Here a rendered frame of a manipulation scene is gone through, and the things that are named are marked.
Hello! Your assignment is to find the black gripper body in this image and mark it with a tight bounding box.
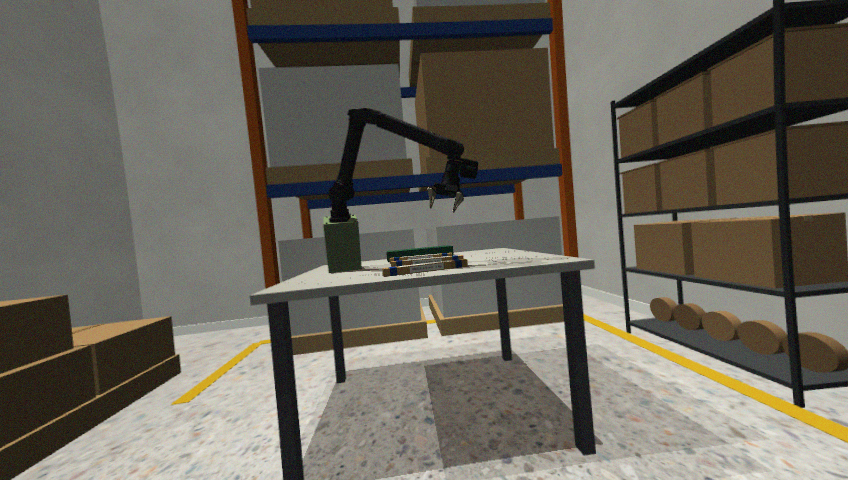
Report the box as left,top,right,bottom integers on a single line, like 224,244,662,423
433,172,464,196

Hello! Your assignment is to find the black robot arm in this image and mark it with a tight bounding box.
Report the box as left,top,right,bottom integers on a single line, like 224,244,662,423
328,108,478,222

